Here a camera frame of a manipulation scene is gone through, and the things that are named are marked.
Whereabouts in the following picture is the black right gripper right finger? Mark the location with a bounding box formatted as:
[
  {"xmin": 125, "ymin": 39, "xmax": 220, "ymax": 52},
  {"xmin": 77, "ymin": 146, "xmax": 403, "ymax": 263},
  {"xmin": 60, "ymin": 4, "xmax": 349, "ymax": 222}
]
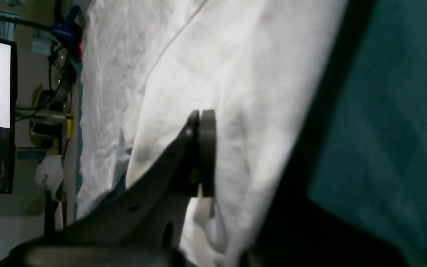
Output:
[{"xmin": 239, "ymin": 195, "xmax": 410, "ymax": 267}]

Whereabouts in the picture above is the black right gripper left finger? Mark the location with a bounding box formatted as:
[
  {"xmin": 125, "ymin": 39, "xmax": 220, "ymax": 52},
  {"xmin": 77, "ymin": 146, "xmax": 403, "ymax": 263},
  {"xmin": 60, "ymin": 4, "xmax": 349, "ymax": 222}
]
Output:
[{"xmin": 62, "ymin": 110, "xmax": 216, "ymax": 247}]

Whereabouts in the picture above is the white T-shirt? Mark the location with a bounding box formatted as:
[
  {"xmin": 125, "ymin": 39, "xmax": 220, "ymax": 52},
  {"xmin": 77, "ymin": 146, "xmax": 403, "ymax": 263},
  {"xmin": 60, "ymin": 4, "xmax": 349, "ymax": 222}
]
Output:
[{"xmin": 76, "ymin": 0, "xmax": 348, "ymax": 267}]

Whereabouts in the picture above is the blue table cloth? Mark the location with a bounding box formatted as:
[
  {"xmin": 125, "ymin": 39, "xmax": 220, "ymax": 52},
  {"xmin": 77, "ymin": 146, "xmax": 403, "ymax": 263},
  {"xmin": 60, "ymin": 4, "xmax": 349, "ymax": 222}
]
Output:
[{"xmin": 308, "ymin": 0, "xmax": 427, "ymax": 266}]

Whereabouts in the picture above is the blue orange clamp bottom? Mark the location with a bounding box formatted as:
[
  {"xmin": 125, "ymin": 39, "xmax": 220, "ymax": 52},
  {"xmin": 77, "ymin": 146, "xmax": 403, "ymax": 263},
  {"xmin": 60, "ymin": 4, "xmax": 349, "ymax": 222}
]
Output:
[{"xmin": 51, "ymin": 0, "xmax": 83, "ymax": 61}]

